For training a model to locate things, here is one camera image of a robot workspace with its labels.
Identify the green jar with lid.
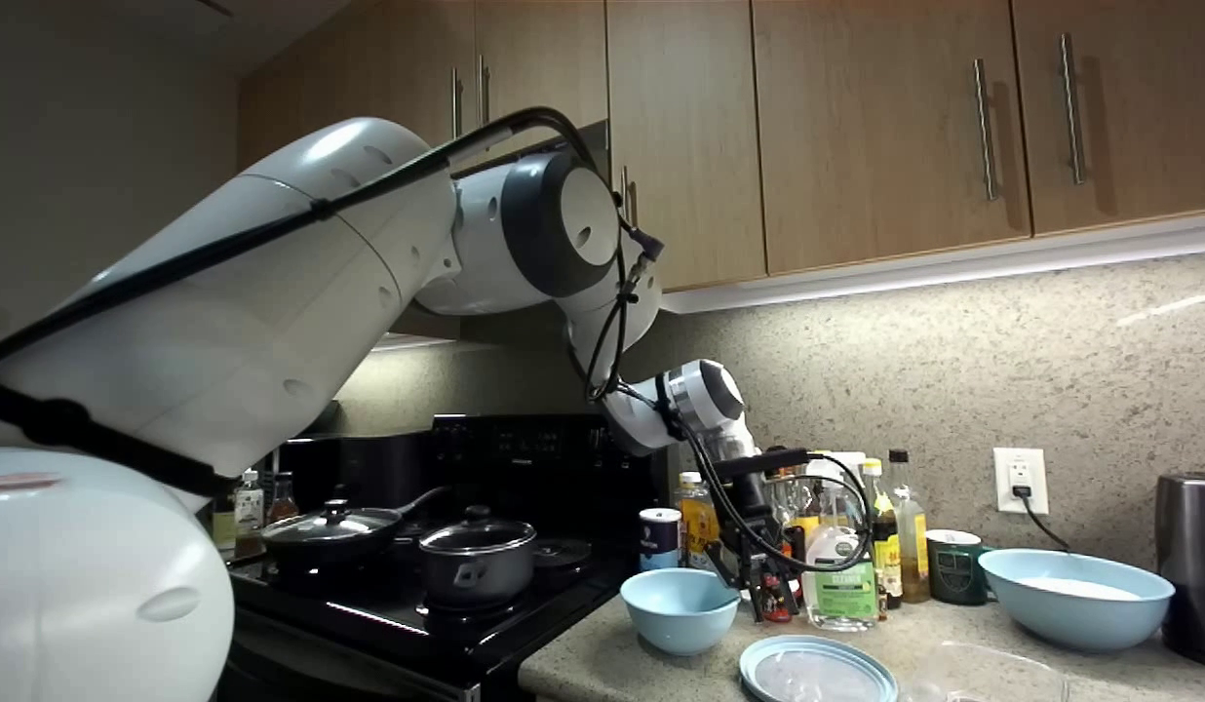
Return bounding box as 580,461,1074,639
927,531,987,603

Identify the white wall outlet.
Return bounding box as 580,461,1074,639
993,448,1049,513

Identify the black pot with lid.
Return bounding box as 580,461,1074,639
417,505,537,603

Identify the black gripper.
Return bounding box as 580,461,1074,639
717,448,806,584

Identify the blue rimmed plate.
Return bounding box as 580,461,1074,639
736,634,896,702

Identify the large blue bowl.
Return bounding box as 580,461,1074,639
977,551,1174,651

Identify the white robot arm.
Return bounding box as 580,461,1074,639
0,107,772,702

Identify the black stove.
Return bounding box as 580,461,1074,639
214,412,668,702

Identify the yellow oil bottle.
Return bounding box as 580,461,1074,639
889,448,931,603

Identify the blue white can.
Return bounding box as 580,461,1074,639
641,505,684,568

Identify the dark sauce bottle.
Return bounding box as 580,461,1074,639
863,457,901,617

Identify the green label spray bottle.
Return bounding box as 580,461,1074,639
803,461,877,630

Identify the black pan with lid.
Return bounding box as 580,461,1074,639
257,487,441,578

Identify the steel toaster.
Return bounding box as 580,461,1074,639
1154,473,1205,664

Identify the small blue bowl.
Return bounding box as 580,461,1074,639
619,568,742,655

